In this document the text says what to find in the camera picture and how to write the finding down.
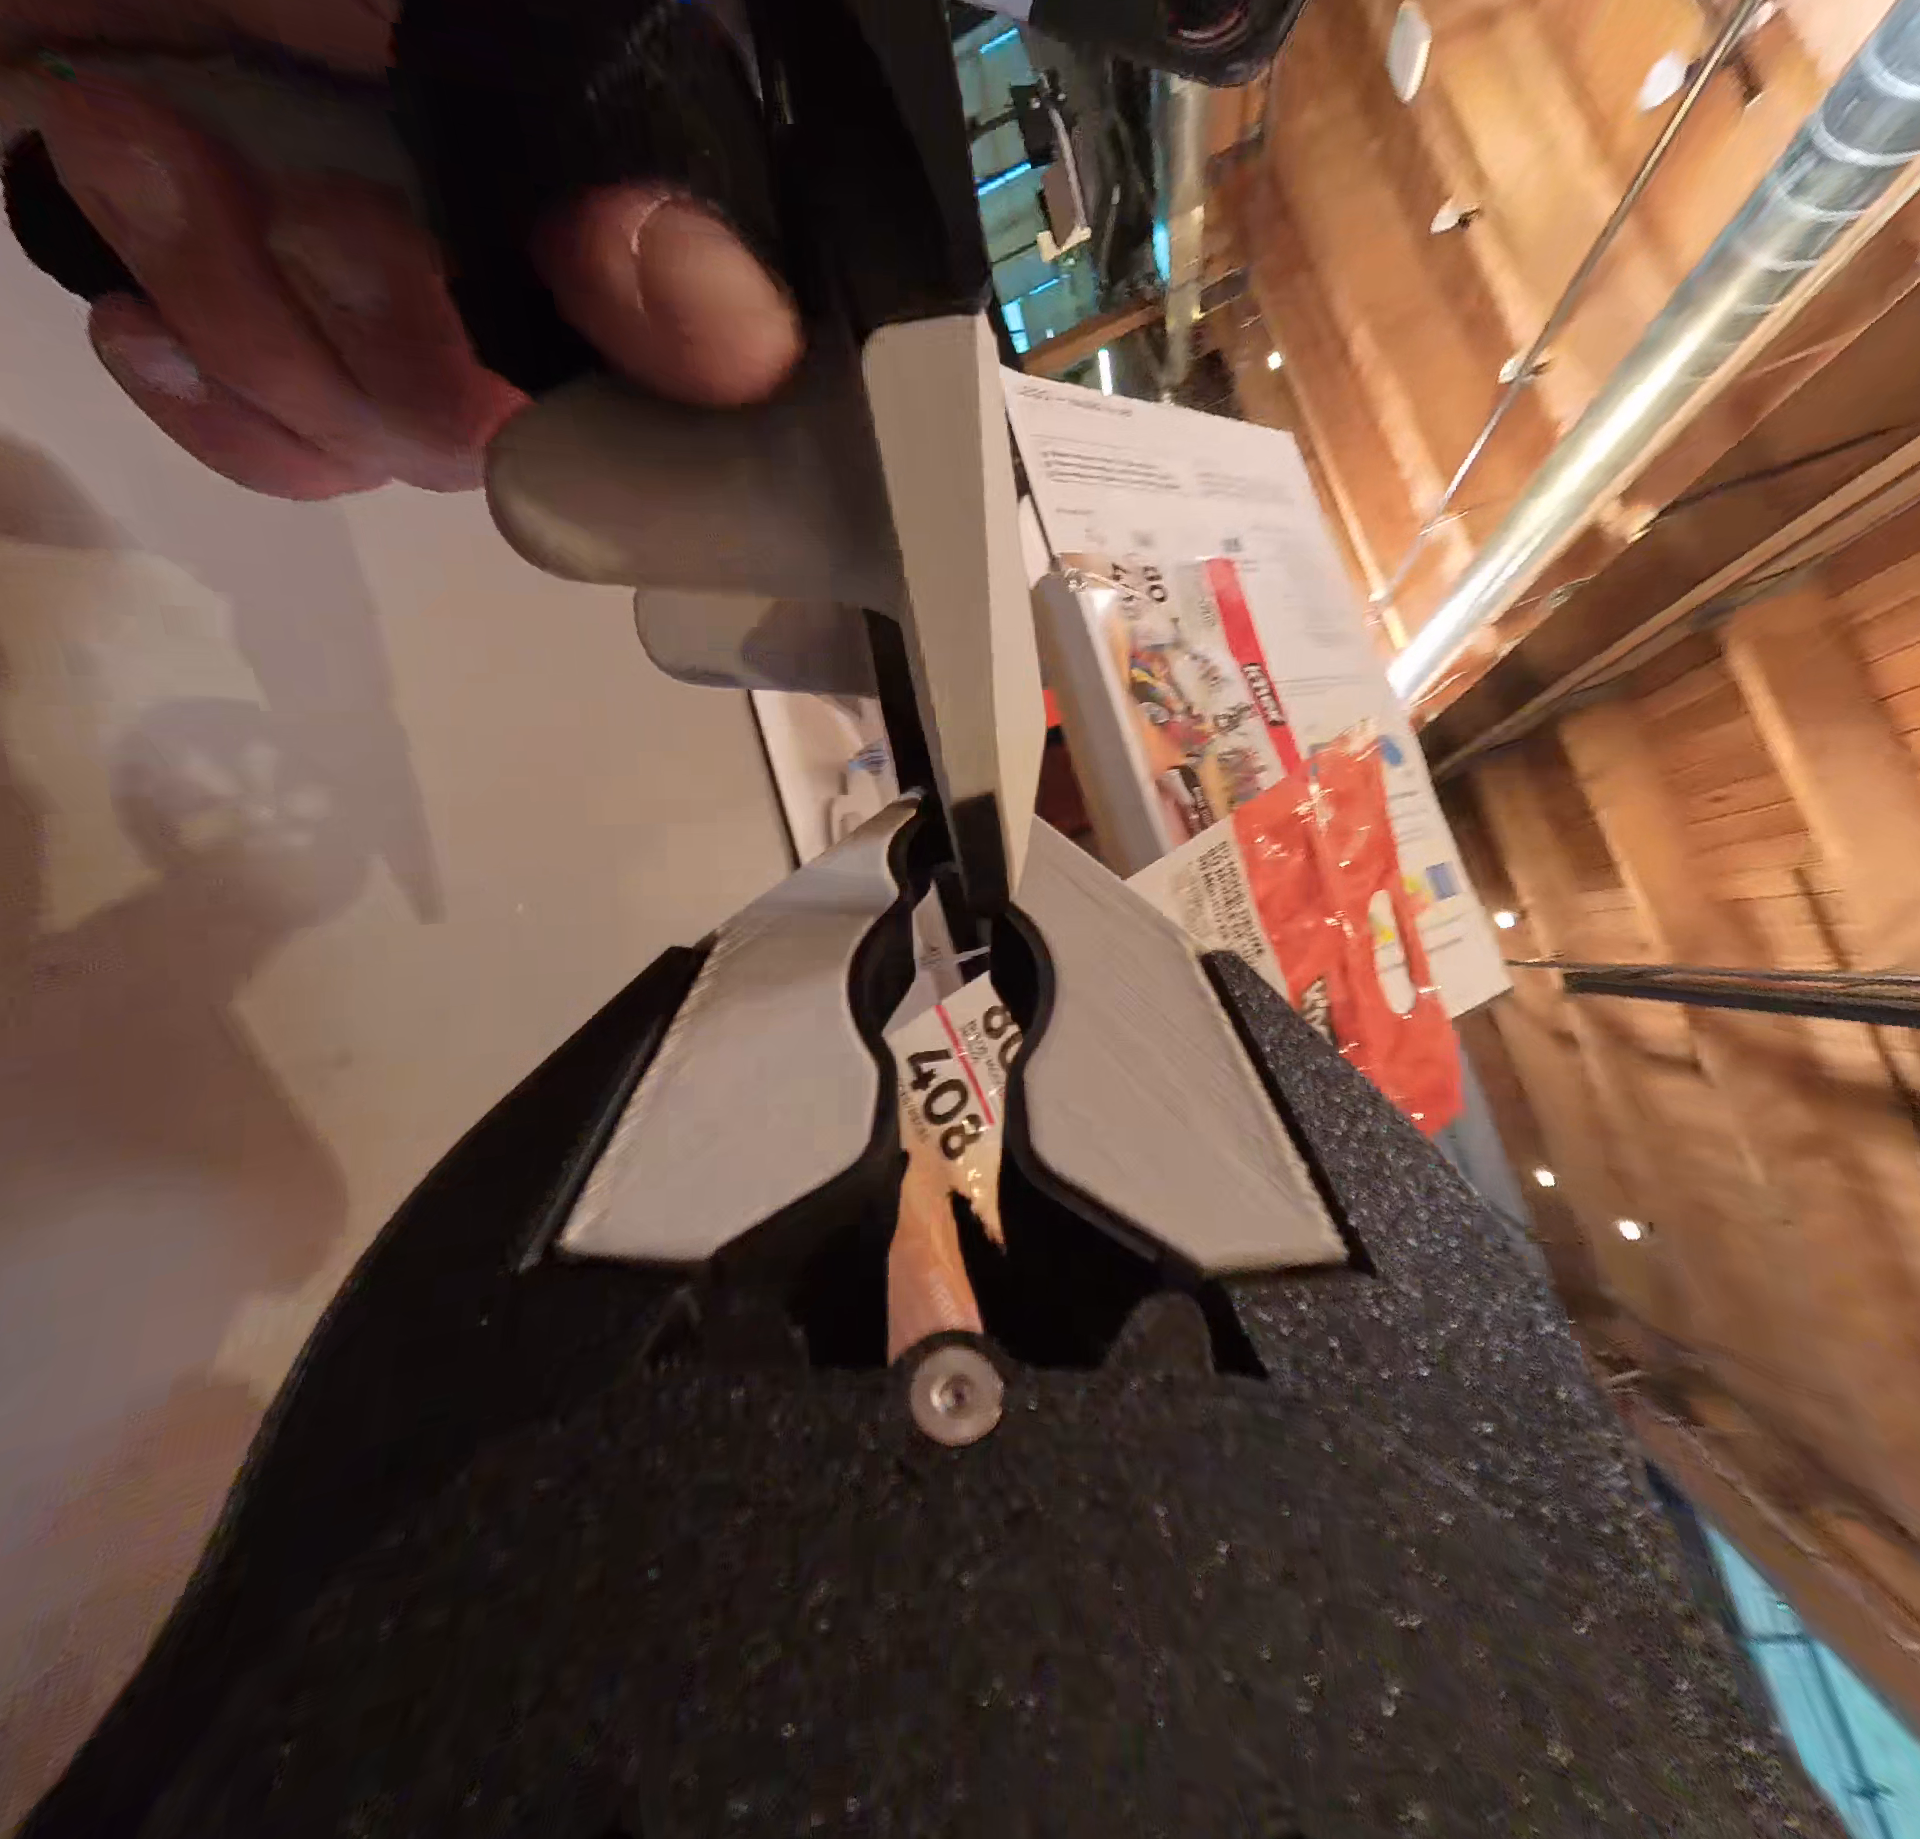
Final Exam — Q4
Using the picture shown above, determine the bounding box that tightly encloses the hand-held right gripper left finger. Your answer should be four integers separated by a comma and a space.
558, 796, 929, 1367

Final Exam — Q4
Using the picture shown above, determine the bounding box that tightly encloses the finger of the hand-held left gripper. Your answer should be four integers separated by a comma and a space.
862, 307, 1048, 924

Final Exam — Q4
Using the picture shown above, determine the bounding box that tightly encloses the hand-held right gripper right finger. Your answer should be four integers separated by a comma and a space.
993, 817, 1350, 1364

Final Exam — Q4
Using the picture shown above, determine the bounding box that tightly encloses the person's left hand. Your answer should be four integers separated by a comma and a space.
0, 0, 807, 501

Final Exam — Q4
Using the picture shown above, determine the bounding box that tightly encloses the printed instruction booklet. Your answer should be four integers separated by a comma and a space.
1049, 549, 1306, 842

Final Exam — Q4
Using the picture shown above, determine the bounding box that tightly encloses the white instruction sheet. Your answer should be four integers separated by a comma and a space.
1004, 384, 1508, 1016

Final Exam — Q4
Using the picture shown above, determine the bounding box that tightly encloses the white rounded board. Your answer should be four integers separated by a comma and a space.
748, 688, 923, 882

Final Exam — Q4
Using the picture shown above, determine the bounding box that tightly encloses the red printed plastic bag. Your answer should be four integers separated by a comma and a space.
1131, 729, 1470, 1139

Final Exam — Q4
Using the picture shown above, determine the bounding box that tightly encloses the silver ventilation duct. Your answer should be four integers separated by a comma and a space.
1383, 0, 1920, 707

